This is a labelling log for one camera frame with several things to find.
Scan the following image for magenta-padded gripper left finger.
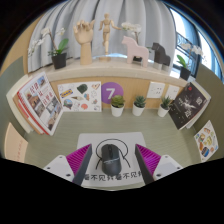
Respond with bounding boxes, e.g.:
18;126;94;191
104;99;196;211
43;143;94;187

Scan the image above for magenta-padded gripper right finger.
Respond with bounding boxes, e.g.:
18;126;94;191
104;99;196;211
134;143;184;185

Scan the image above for black computer mouse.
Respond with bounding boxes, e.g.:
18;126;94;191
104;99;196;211
100;143;121;177

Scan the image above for white printed mouse pad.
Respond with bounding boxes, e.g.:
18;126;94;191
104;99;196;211
76;131;148;188

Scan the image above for small succulent in white pot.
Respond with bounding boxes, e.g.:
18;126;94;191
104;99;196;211
110;94;126;118
157;95;172;118
131;95;147;117

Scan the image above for colourful picture card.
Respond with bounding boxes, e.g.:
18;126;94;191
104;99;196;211
193;119;220;163

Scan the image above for white picture sticker sheet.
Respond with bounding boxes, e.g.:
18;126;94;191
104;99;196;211
57;81;103;113

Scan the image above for black-covered book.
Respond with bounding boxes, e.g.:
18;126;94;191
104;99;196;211
167;82;209;131

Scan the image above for brown-covered book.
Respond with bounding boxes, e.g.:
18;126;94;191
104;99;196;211
12;94;46;136

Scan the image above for red and white magazine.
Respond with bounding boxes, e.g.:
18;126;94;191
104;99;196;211
16;71;64;137

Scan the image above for light wooden desk ledge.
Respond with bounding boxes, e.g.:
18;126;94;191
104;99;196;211
26;56;189;111

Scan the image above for round purple number sign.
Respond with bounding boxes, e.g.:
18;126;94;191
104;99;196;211
100;81;125;105

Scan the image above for white orchid in black pot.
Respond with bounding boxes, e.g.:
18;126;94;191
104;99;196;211
120;21;144;63
27;27;70;70
175;42;204;82

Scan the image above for dark wooden horse figure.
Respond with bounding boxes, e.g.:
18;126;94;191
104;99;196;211
151;42;172;72

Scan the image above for wooden hand model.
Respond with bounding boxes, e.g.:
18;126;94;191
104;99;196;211
72;19;96;66

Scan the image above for pink wooden horse figure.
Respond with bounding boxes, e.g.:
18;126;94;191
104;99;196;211
121;35;150;68

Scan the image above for grey curtain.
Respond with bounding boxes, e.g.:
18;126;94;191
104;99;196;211
28;0;178;73

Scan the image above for white wall socket plate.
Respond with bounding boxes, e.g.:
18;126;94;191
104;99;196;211
146;81;166;100
165;84;181;101

